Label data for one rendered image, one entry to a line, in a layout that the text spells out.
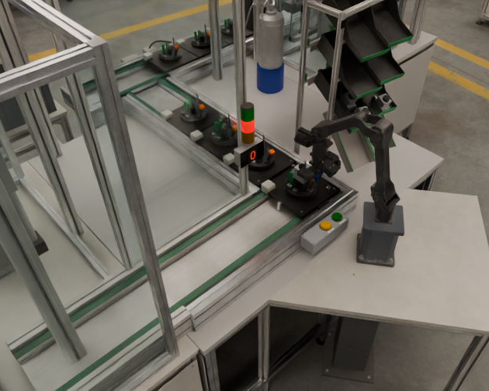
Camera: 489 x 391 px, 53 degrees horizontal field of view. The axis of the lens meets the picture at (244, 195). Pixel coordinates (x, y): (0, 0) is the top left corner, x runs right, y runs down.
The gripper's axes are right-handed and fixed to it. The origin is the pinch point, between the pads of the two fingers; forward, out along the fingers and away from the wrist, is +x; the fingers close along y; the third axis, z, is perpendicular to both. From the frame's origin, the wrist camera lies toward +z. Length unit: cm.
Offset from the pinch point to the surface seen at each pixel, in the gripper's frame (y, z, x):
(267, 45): 54, -85, -8
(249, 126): -20.2, -17.1, -25.4
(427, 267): 12, 48, 25
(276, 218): -16.5, -6.4, 17.5
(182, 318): -75, 8, 13
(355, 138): 32.1, -6.3, 1.6
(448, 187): 156, -7, 110
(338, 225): -4.4, 15.9, 13.6
